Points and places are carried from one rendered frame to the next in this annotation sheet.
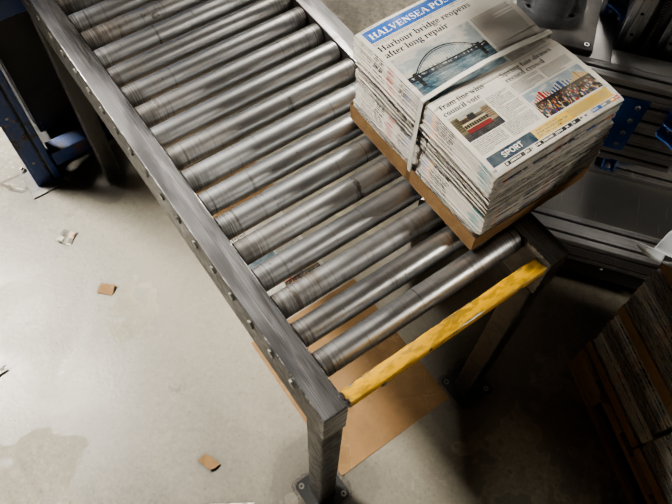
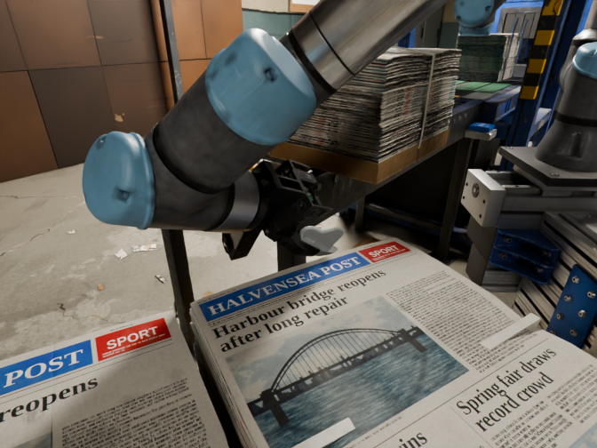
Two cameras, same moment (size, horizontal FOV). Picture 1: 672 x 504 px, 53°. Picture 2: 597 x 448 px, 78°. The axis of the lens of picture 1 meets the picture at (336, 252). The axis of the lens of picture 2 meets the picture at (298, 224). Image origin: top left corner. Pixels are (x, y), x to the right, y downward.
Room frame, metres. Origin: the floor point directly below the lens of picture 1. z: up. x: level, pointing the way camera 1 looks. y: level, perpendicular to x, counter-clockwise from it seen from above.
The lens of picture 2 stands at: (0.49, -1.08, 1.07)
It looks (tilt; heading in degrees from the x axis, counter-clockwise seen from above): 28 degrees down; 77
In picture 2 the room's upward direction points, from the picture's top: straight up
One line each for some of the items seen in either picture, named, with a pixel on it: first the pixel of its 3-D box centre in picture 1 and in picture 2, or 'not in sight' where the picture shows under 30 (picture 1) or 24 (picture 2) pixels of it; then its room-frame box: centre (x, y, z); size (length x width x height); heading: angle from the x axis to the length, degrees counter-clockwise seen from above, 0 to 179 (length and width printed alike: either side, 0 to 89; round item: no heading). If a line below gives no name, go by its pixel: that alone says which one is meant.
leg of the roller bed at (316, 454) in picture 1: (323, 461); (179, 275); (0.33, 0.00, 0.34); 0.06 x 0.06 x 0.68; 38
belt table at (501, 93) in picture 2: not in sight; (449, 96); (1.79, 0.82, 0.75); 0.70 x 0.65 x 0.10; 38
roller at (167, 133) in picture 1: (249, 93); not in sight; (0.99, 0.20, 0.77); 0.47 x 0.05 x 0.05; 128
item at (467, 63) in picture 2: not in sight; (486, 56); (2.24, 1.17, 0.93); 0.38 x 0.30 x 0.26; 38
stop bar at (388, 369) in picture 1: (448, 329); not in sight; (0.45, -0.20, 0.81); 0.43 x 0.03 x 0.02; 128
